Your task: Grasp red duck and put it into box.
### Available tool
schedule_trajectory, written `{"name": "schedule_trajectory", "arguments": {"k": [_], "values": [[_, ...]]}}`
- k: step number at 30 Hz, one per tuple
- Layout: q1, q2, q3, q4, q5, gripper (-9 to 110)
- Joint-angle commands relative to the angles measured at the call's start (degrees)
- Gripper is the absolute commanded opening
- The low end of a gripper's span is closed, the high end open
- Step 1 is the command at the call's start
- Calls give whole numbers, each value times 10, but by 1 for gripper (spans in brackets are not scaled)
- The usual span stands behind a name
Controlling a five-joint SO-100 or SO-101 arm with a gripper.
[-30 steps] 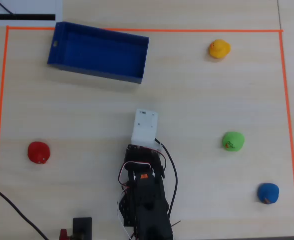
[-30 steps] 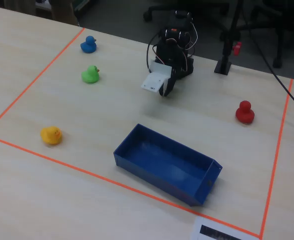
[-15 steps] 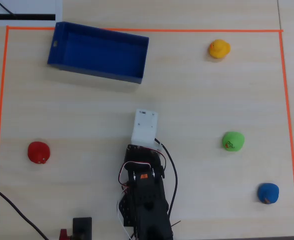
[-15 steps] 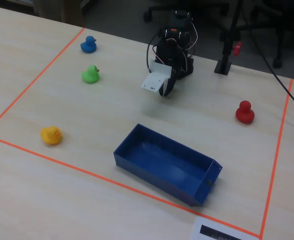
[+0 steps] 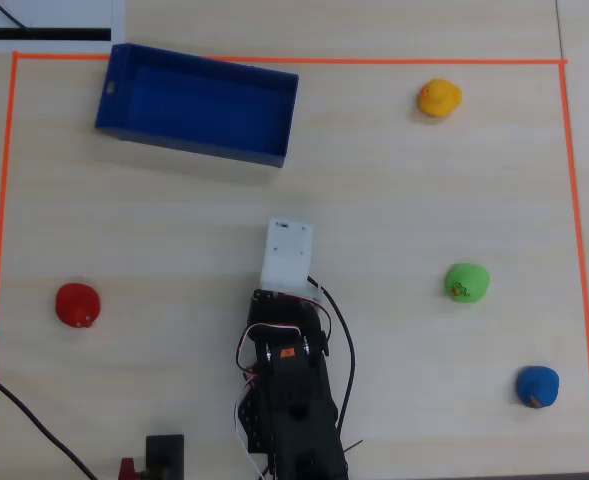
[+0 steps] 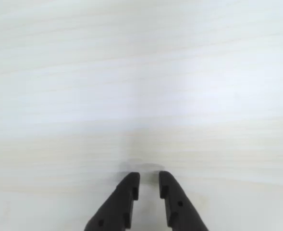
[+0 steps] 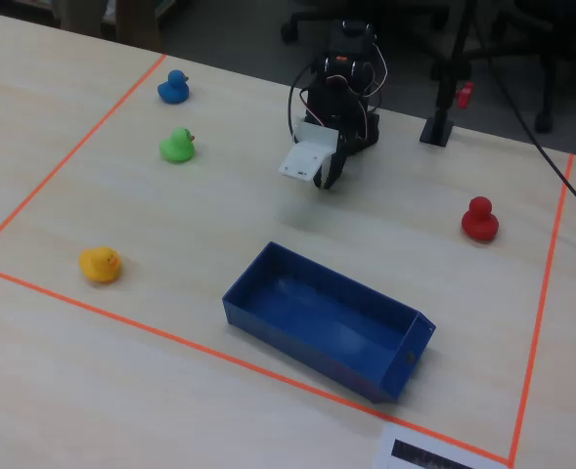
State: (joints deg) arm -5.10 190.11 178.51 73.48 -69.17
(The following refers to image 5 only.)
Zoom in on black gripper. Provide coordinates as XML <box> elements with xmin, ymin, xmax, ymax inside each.
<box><xmin>248</xmin><ymin>288</ymin><xmax>333</xmax><ymax>359</ymax></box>

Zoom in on red rubber duck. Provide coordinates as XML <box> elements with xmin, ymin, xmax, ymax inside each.
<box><xmin>55</xmin><ymin>282</ymin><xmax>102</xmax><ymax>330</ymax></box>

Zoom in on green rubber duck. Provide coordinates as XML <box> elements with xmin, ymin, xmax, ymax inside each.
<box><xmin>444</xmin><ymin>262</ymin><xmax>491</xmax><ymax>304</ymax></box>

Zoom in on blue plastic box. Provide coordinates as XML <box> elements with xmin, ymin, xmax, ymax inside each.
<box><xmin>94</xmin><ymin>43</ymin><xmax>300</xmax><ymax>170</ymax></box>

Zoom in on blue rubber duck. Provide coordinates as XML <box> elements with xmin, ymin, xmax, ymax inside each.
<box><xmin>515</xmin><ymin>365</ymin><xmax>561</xmax><ymax>410</ymax></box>

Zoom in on yellow rubber duck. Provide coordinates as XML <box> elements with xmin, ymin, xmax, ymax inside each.
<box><xmin>416</xmin><ymin>78</ymin><xmax>463</xmax><ymax>118</ymax></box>

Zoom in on black table clamp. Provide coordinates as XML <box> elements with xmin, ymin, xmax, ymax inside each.
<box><xmin>142</xmin><ymin>433</ymin><xmax>186</xmax><ymax>480</ymax></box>

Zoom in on long orange tape strip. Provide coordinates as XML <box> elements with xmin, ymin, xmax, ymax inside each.
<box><xmin>12</xmin><ymin>51</ymin><xmax>569</xmax><ymax>66</ymax></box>

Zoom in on red white servo wires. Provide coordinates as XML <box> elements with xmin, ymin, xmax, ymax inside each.
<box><xmin>232</xmin><ymin>297</ymin><xmax>333</xmax><ymax>480</ymax></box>

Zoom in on white camera housing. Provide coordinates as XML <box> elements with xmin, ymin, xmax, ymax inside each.
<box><xmin>259</xmin><ymin>217</ymin><xmax>324</xmax><ymax>303</ymax></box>

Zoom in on black camera cable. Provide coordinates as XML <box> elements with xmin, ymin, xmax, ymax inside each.
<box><xmin>306</xmin><ymin>275</ymin><xmax>357</xmax><ymax>441</ymax></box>

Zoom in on thick black cable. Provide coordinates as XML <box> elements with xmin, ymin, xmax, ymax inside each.
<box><xmin>0</xmin><ymin>361</ymin><xmax>99</xmax><ymax>480</ymax></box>

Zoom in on thin black cable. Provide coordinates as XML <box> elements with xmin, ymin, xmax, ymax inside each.
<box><xmin>0</xmin><ymin>0</ymin><xmax>33</xmax><ymax>32</ymax></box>

